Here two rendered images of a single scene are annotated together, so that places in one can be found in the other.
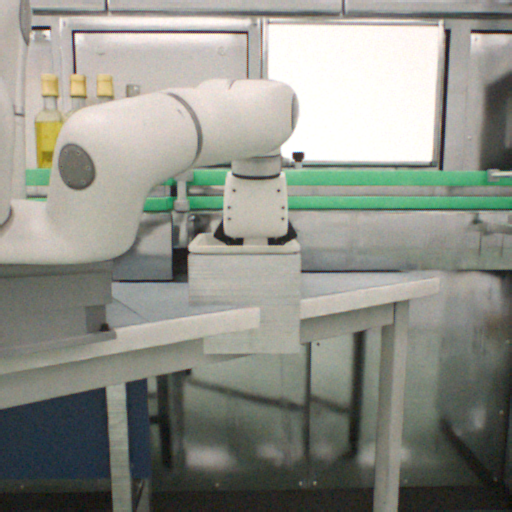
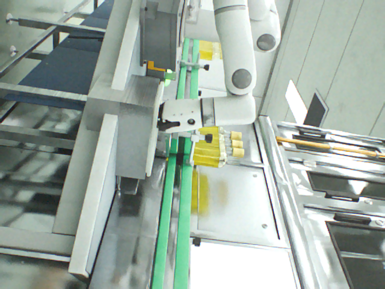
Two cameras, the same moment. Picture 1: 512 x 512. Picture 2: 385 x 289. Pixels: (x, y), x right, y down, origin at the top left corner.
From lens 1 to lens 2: 0.92 m
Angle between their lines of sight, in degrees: 60
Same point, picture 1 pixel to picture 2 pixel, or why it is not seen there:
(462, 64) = not seen: outside the picture
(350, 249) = (124, 230)
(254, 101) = (246, 37)
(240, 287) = (137, 87)
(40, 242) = not seen: outside the picture
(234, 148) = (225, 29)
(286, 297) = (126, 98)
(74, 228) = not seen: outside the picture
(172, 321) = (133, 46)
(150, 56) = (255, 194)
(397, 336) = (36, 233)
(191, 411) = (7, 178)
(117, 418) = (53, 93)
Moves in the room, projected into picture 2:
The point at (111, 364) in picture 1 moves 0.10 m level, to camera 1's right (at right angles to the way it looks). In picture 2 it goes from (116, 32) to (109, 43)
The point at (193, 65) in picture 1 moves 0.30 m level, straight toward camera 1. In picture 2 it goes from (253, 211) to (278, 147)
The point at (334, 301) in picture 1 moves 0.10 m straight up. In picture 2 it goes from (106, 144) to (149, 150)
